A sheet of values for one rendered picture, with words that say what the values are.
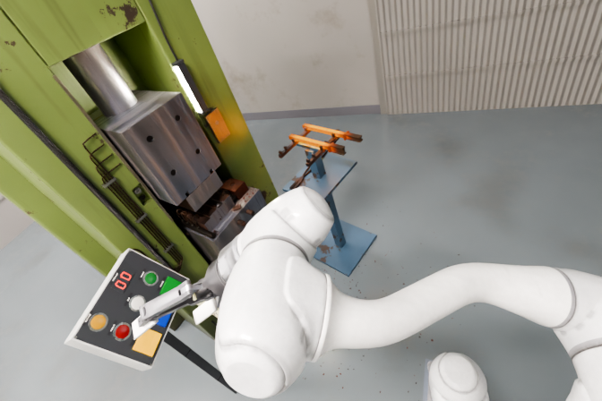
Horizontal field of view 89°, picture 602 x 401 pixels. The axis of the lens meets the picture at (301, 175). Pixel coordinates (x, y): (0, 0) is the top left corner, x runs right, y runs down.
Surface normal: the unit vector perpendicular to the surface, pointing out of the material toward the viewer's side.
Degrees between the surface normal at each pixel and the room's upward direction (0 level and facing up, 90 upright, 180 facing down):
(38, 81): 90
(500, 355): 0
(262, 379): 70
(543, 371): 0
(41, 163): 90
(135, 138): 90
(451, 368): 6
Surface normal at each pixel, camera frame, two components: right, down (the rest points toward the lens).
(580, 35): -0.33, 0.68
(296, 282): 0.37, -0.81
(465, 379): -0.27, -0.83
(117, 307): 0.70, -0.47
